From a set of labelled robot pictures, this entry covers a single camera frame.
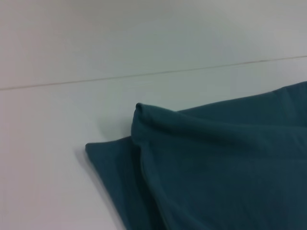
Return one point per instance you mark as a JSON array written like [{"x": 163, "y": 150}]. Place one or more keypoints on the teal blue printed t-shirt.
[{"x": 216, "y": 167}]

